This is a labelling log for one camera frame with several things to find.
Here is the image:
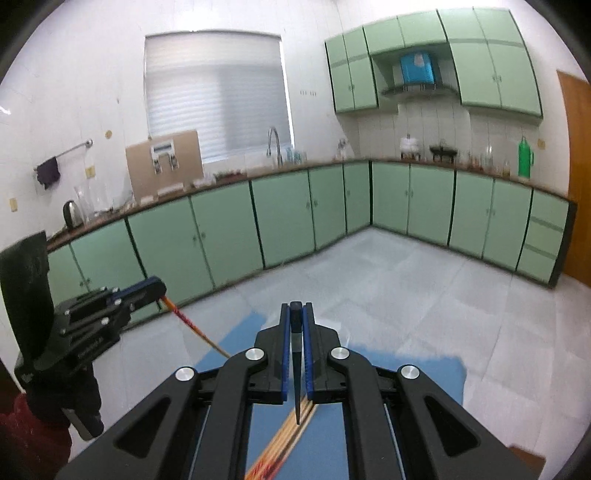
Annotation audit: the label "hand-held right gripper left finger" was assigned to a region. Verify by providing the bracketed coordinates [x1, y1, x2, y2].
[55, 302, 293, 480]

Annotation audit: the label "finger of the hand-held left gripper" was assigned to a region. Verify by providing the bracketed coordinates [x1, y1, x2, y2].
[59, 286, 168, 343]
[54, 276, 167, 320]

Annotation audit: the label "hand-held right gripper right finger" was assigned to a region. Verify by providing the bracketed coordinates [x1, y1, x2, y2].
[301, 302, 532, 480]

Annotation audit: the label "reddish brown chopstick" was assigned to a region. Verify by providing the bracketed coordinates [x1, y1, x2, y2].
[159, 296, 231, 360]

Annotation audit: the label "light wooden chopstick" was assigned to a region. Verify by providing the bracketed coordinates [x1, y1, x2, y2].
[244, 413, 303, 480]
[259, 406, 320, 480]

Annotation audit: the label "person's left forearm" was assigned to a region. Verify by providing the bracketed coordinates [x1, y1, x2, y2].
[0, 394, 73, 480]

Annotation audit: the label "steel electric kettle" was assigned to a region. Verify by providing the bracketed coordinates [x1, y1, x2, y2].
[62, 200, 87, 230]

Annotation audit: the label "clear plastic jug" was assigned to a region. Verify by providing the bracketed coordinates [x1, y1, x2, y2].
[74, 181, 117, 216]

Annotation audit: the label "blue mat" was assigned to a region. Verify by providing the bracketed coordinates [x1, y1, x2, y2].
[191, 311, 467, 480]

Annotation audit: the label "dark hanging cloth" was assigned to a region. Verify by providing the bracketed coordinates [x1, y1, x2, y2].
[37, 157, 62, 190]

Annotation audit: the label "water purifier dispenser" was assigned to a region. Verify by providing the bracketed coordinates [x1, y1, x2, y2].
[126, 130, 205, 203]

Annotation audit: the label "green base cabinets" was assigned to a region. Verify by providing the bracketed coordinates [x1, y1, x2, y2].
[0, 158, 578, 334]

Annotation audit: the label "steel sink faucet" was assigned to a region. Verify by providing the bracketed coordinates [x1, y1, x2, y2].
[268, 128, 284, 168]

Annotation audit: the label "white window blind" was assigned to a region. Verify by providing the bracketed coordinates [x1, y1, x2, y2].
[144, 33, 295, 163]

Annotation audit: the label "black wok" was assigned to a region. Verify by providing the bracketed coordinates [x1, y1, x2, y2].
[429, 143, 459, 163]

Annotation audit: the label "green thermos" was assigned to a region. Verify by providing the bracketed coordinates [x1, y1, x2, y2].
[517, 136, 536, 179]

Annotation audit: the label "range hood with blue film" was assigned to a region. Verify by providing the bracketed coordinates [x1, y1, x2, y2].
[381, 52, 456, 99]

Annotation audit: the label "wooden door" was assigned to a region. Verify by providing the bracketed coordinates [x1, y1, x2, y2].
[556, 69, 591, 285]

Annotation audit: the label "metal towel rail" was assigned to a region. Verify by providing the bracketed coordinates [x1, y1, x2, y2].
[33, 139, 93, 173]

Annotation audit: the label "green wall cabinets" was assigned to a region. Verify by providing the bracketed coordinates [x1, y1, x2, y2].
[324, 7, 544, 123]

